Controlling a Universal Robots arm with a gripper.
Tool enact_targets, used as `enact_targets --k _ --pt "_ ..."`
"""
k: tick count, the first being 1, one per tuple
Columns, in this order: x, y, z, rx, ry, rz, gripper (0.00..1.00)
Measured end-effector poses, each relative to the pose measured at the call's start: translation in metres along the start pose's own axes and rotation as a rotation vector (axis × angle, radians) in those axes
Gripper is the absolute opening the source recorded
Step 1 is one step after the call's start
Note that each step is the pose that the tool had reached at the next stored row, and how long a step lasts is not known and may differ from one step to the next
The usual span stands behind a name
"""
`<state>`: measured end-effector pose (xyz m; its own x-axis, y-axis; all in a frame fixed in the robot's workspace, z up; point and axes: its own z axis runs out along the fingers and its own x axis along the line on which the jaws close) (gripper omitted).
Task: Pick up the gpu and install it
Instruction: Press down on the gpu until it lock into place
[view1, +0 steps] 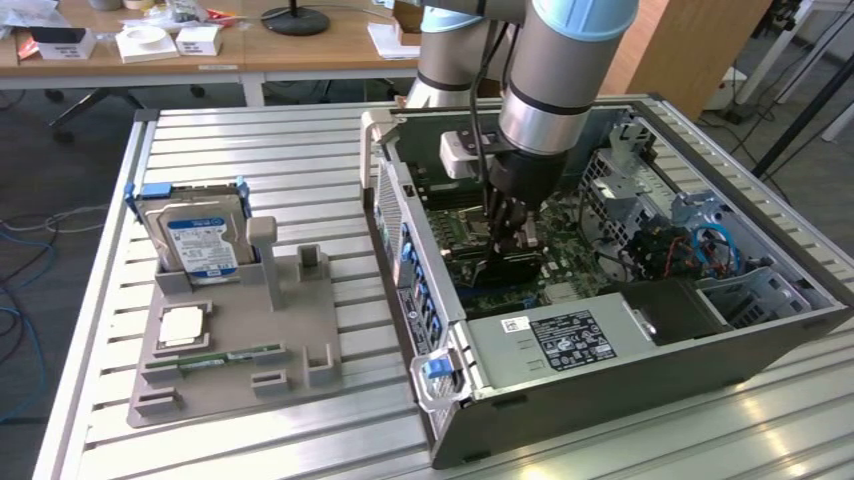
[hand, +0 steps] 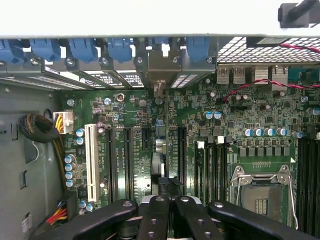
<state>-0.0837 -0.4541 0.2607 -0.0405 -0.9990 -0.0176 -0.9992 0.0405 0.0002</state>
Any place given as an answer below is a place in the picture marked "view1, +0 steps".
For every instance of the white labelled carton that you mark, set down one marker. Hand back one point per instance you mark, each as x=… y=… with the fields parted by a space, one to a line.
x=198 y=42

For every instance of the white device with red dot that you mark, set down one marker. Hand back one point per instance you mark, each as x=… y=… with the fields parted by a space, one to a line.
x=723 y=95

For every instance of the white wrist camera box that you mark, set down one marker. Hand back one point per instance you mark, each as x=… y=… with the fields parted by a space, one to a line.
x=460 y=157

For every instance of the silver disk bay cage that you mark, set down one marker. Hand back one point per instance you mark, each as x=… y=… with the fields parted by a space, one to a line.
x=620 y=200

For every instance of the white box with black top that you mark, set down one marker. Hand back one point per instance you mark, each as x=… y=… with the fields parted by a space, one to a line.
x=66 y=50

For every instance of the black chair base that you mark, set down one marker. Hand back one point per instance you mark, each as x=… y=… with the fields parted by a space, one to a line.
x=74 y=111

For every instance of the blue case latch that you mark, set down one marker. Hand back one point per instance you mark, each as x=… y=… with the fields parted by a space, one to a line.
x=439 y=371

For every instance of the black round lamp base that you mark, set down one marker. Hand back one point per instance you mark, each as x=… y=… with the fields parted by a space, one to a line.
x=296 y=24

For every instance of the open grey PC case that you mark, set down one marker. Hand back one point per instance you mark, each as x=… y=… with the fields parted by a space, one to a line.
x=600 y=400

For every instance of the brown cardboard box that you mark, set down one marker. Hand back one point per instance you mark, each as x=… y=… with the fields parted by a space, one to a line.
x=403 y=17

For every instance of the CPU socket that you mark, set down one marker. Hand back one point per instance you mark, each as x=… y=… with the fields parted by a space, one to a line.
x=472 y=227

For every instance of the black stand pole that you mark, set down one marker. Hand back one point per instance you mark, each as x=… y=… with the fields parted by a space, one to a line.
x=802 y=117

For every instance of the grey cup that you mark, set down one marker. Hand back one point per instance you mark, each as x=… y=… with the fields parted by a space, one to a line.
x=105 y=4

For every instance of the wooden desk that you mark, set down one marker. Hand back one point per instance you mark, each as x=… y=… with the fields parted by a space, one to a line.
x=100 y=67

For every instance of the white paper sheets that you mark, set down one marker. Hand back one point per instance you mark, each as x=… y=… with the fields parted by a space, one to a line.
x=393 y=47

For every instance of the hard disk in blue caddy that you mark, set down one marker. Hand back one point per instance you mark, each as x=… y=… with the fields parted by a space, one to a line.
x=154 y=191

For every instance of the blue-labelled hard disk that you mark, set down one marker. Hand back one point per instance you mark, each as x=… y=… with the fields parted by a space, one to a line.
x=196 y=245

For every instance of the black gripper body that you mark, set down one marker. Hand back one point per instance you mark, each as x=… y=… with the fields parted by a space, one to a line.
x=527 y=175

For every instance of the silver chipset heatsink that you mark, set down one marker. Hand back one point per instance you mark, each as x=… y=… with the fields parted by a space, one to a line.
x=567 y=295

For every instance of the green RAM stick on rack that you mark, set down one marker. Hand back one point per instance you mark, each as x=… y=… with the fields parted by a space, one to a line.
x=213 y=360

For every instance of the black Nvidia graphics card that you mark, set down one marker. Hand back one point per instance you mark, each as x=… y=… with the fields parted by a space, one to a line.
x=516 y=272

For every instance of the pile of white papers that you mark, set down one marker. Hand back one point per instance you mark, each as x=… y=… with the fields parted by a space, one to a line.
x=26 y=12

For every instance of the wooden cabinet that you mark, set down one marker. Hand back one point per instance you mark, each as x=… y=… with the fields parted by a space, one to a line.
x=693 y=50

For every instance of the white desk frame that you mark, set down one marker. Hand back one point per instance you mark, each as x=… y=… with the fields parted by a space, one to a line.
x=842 y=115

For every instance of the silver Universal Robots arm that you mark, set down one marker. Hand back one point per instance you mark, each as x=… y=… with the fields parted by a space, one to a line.
x=567 y=75

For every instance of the red booklet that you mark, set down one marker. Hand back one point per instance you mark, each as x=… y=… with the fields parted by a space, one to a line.
x=26 y=50

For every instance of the grey parts rack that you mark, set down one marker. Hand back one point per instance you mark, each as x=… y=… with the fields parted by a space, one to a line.
x=246 y=325

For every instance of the green motherboard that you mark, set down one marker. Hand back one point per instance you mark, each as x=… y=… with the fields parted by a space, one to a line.
x=573 y=250

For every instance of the silver power supply unit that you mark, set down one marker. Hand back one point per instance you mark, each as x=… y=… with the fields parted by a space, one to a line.
x=520 y=350

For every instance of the silver CPU chip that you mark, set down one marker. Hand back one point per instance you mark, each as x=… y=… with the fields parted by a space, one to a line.
x=182 y=327

